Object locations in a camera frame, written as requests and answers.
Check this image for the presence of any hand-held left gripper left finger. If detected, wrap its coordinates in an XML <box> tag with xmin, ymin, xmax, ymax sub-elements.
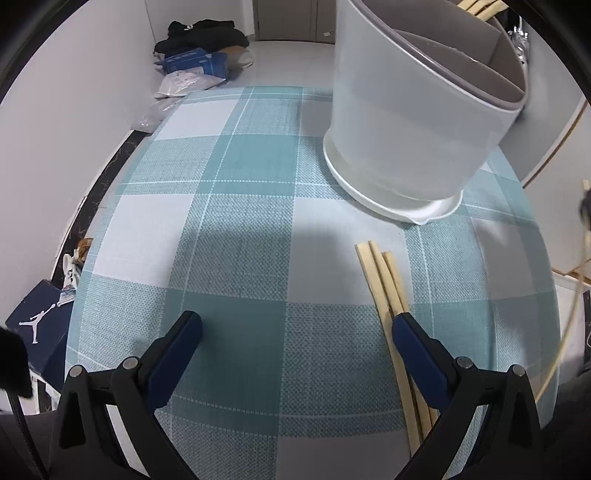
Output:
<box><xmin>46</xmin><ymin>310</ymin><xmax>204</xmax><ymax>480</ymax></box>

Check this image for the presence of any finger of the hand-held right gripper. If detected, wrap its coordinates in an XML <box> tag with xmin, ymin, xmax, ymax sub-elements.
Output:
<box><xmin>577</xmin><ymin>188</ymin><xmax>591</xmax><ymax>232</ymax></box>

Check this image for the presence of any dark blue shoe box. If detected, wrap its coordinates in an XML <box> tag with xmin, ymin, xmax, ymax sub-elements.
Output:
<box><xmin>4</xmin><ymin>279</ymin><xmax>77</xmax><ymax>393</ymax></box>

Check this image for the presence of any white patterned shoe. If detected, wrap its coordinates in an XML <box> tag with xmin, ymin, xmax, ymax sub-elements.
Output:
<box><xmin>62</xmin><ymin>251</ymin><xmax>85</xmax><ymax>296</ymax></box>

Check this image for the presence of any silver foil object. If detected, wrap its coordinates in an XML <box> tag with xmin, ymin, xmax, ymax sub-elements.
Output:
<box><xmin>505</xmin><ymin>25</ymin><xmax>529</xmax><ymax>70</ymax></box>

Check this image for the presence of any teal checked tablecloth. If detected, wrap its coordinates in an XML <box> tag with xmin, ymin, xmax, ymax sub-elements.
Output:
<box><xmin>65</xmin><ymin>85</ymin><xmax>561</xmax><ymax>480</ymax></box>

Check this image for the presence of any white round table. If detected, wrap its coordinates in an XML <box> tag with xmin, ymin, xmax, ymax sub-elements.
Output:
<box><xmin>496</xmin><ymin>88</ymin><xmax>591</xmax><ymax>188</ymax></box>

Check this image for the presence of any grey door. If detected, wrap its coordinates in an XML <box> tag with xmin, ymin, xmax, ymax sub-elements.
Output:
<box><xmin>253</xmin><ymin>0</ymin><xmax>337</xmax><ymax>44</ymax></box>

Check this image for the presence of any white divided utensil holder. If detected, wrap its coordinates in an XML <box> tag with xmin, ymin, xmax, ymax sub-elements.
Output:
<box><xmin>322</xmin><ymin>0</ymin><xmax>527</xmax><ymax>226</ymax></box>

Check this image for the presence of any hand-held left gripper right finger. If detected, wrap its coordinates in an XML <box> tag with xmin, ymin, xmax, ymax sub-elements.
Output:
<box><xmin>392</xmin><ymin>314</ymin><xmax>541</xmax><ymax>480</ymax></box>

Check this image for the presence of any white plastic bag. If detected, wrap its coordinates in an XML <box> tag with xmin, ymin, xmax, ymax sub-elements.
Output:
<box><xmin>154</xmin><ymin>69</ymin><xmax>222</xmax><ymax>99</ymax></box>

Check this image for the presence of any black clothes pile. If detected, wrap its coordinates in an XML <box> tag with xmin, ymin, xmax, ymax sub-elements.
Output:
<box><xmin>154</xmin><ymin>19</ymin><xmax>250</xmax><ymax>55</ymax></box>

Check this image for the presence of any blue cardboard box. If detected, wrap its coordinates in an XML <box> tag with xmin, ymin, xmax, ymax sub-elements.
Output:
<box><xmin>161</xmin><ymin>47</ymin><xmax>229</xmax><ymax>84</ymax></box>

